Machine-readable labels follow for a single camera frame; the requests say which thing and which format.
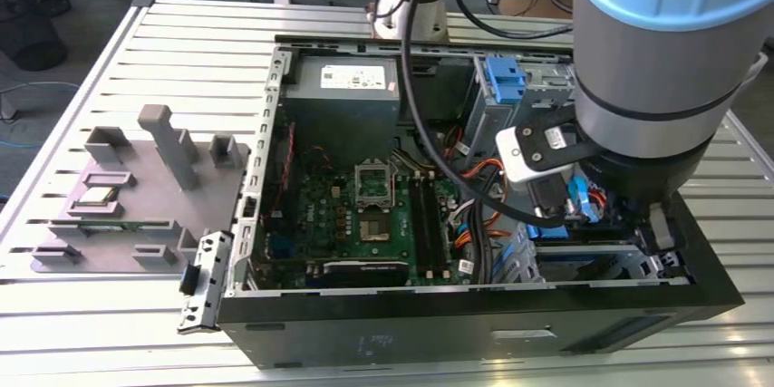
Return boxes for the blue data wire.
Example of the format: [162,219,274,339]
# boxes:
[568,176,601,225]

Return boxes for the silver optical drive cage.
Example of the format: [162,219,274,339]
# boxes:
[463,54,576,161]

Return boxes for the blue plastic drive latch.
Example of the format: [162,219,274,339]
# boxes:
[485,55,526,106]

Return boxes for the black RAM slot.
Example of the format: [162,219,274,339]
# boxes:
[426,169,454,280]
[410,169,435,280]

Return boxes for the metal socket cover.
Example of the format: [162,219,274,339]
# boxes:
[353,158,399,214]

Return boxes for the CPU socket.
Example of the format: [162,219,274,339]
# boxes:
[358,216,394,244]

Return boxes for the black PC case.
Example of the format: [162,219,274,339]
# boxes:
[214,33,745,370]

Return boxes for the black graphics card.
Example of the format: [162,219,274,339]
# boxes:
[305,258,411,289]

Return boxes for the grey power supply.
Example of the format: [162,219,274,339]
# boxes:
[281,54,405,166]

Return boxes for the green motherboard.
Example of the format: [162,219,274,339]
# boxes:
[251,158,467,291]

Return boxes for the blue expansion slot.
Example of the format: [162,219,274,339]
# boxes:
[270,232,294,261]

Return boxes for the grey parts rack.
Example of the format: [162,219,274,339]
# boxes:
[27,103,253,276]

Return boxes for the green RAM stick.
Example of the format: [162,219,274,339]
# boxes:
[75,219,147,232]

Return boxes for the silver CPU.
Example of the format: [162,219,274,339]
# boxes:
[75,185,118,207]

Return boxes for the black mesh waste bin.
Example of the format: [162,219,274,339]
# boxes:
[0,0,72,73]

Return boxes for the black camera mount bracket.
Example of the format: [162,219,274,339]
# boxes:
[513,105,598,166]

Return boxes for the silver white wrist camera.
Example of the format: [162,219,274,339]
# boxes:
[496,126,580,185]

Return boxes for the orange yellow power wires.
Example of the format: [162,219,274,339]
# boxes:
[445,158,514,243]

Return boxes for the black cable bundle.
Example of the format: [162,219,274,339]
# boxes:
[471,164,510,285]

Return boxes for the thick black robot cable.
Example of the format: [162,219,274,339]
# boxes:
[398,0,568,229]

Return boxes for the thin red wire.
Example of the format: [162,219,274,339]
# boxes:
[269,122,298,220]

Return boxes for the silver expansion slot bracket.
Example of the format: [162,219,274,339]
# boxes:
[177,228,237,334]

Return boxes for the blue floor cable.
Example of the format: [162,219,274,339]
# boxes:
[0,81,82,150]

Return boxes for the white metal post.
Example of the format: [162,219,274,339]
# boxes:
[0,85,19,121]

